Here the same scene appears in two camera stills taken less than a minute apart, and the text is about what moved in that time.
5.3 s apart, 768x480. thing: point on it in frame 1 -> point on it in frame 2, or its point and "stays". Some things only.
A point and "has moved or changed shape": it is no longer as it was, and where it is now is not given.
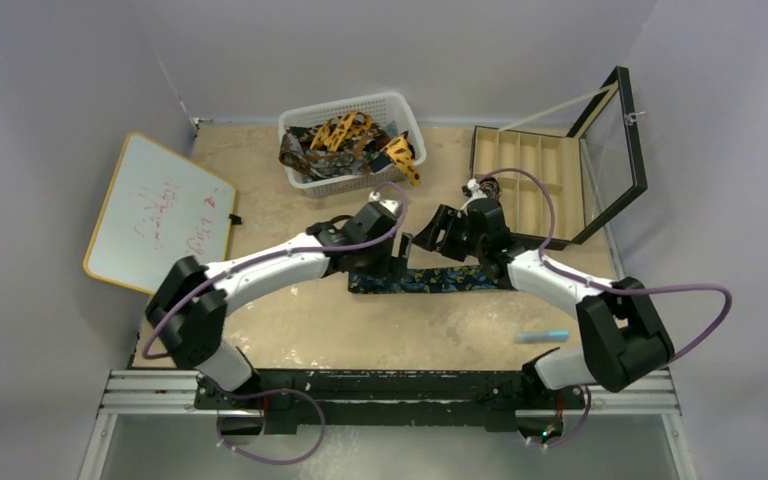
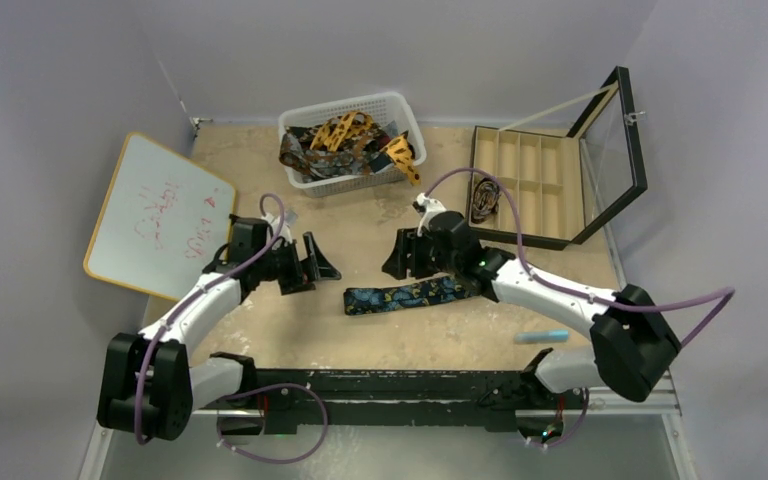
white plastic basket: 384,108 stays
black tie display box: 554,190 stays
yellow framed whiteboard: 158,210 stays
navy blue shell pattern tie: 422,280 has moved or changed shape
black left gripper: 385,266 -> 295,282
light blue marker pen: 541,336 stays
